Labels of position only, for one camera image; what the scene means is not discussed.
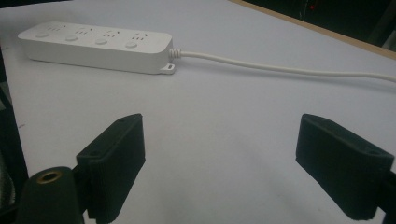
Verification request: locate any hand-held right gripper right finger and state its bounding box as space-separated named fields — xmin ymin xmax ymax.
xmin=295 ymin=113 xmax=395 ymax=221

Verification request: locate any white power strip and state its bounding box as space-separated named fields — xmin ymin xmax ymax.
xmin=17 ymin=21 xmax=177 ymax=76

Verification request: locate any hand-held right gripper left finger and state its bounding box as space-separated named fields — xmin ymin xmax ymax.
xmin=76 ymin=113 xmax=147 ymax=224

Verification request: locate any white power strip cable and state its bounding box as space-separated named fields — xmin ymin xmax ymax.
xmin=169 ymin=48 xmax=396 ymax=84

